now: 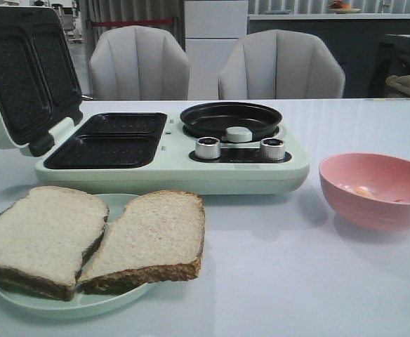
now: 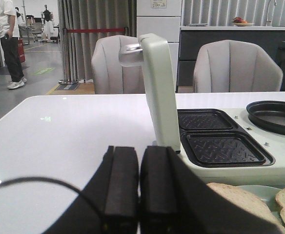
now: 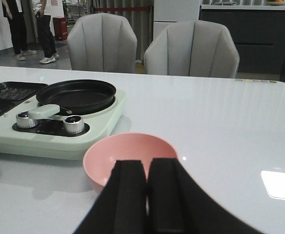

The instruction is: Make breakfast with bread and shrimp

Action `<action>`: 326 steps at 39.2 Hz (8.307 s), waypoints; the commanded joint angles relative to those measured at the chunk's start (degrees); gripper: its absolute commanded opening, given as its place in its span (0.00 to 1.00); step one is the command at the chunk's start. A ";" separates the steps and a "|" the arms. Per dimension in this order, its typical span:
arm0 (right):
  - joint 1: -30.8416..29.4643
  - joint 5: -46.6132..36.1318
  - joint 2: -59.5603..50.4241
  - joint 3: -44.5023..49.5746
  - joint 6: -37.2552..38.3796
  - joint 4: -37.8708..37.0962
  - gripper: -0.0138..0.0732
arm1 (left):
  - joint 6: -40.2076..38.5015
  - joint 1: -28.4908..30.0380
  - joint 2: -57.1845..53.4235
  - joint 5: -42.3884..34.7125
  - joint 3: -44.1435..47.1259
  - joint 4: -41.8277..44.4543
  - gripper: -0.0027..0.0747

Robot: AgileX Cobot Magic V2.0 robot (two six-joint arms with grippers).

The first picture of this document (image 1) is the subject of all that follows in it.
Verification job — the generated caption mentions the light green round plate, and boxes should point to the light green round plate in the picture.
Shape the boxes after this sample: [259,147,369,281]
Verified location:
[0,192,157,319]

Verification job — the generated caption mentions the fruit plate on counter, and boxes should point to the fruit plate on counter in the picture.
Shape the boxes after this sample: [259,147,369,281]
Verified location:
[327,0,361,14]

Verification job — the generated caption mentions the grey upholstered chair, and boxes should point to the grey upholstered chair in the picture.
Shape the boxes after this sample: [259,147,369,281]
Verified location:
[218,29,345,100]
[90,26,190,100]

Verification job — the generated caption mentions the green breakfast maker base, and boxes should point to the green breakfast maker base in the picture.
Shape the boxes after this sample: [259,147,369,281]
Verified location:
[35,101,310,195]

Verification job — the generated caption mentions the silver control knob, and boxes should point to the silver control knob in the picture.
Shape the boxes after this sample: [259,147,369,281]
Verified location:
[194,137,220,160]
[259,138,286,161]

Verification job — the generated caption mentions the left grey upholstered chair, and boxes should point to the left grey upholstered chair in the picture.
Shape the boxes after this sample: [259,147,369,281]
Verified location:
[90,26,190,100]

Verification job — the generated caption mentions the pink plastic bowl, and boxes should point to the pink plastic bowl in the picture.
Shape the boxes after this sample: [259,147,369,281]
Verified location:
[319,152,410,232]

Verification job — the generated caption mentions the right grey upholstered chair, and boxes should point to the right grey upholstered chair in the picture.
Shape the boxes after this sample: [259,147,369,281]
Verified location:
[218,29,345,100]

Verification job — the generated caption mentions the grey counter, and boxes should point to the grey counter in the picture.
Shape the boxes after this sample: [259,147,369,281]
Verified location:
[248,13,410,98]

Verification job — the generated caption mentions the right silver control knob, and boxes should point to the right silver control knob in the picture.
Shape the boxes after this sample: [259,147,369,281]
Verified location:
[259,138,286,161]

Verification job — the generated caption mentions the orange shrimp pieces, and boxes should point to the orange shrimp pieces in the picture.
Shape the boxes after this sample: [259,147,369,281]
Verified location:
[343,185,405,203]

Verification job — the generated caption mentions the green breakfast maker lid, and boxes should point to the green breakfast maker lid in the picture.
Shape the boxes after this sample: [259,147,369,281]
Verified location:
[0,6,83,157]

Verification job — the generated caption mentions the left silver control knob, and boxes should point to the left silver control knob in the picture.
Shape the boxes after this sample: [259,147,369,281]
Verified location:
[194,137,220,160]

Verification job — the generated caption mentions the black round frying pan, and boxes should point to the black round frying pan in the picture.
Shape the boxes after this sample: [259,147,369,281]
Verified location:
[180,101,282,141]

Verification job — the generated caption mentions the white bread slice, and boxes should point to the white bread slice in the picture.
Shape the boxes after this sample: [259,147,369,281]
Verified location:
[0,186,109,301]
[79,190,206,293]

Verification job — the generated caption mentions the white cabinet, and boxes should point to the white cabinet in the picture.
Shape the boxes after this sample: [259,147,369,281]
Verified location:
[184,1,249,100]

